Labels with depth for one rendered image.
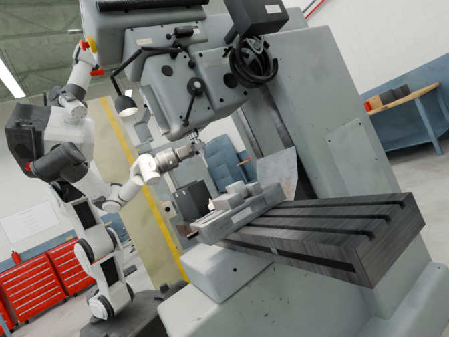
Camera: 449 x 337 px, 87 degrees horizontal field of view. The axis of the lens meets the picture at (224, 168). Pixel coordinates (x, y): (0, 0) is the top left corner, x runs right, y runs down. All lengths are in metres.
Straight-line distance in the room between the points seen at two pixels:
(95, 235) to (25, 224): 8.83
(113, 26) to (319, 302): 1.33
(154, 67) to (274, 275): 0.92
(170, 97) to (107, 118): 1.92
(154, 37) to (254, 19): 0.38
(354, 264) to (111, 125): 2.62
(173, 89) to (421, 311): 1.42
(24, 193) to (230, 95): 9.59
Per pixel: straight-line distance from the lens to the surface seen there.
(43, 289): 5.76
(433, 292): 1.58
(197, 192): 1.36
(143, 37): 1.06
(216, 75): 1.08
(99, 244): 1.44
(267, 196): 0.90
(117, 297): 1.59
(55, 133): 1.20
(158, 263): 2.77
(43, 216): 10.14
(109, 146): 2.76
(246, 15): 0.96
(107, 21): 1.06
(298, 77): 1.18
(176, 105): 0.97
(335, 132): 1.22
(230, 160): 8.38
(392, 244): 0.58
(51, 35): 7.39
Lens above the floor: 1.14
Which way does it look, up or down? 2 degrees down
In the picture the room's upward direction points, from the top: 25 degrees counter-clockwise
